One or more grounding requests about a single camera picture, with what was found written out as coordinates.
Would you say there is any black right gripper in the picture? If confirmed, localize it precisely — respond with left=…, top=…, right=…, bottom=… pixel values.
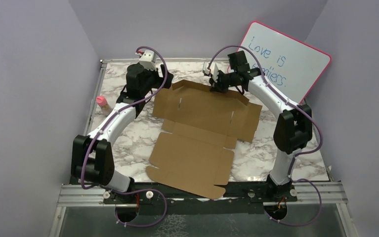
left=209, top=70, right=237, bottom=95

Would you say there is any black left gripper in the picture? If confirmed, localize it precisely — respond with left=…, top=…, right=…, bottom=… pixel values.
left=141, top=64, right=173, bottom=96

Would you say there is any brown cardboard box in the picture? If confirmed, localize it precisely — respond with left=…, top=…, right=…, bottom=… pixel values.
left=146, top=80, right=262, bottom=199

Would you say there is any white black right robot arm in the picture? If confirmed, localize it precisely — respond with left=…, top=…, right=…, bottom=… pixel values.
left=203, top=50, right=312, bottom=201

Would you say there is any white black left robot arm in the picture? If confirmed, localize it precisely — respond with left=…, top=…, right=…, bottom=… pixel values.
left=71, top=63, right=174, bottom=203

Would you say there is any pink capped small bottle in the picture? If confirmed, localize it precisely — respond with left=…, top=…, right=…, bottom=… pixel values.
left=96, top=95, right=113, bottom=116

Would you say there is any pink framed whiteboard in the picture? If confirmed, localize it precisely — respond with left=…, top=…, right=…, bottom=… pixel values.
left=240, top=21, right=332, bottom=102

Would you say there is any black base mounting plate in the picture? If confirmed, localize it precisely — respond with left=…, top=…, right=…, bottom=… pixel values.
left=88, top=182, right=297, bottom=216

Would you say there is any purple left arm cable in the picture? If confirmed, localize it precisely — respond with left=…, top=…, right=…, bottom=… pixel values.
left=80, top=46, right=168, bottom=229

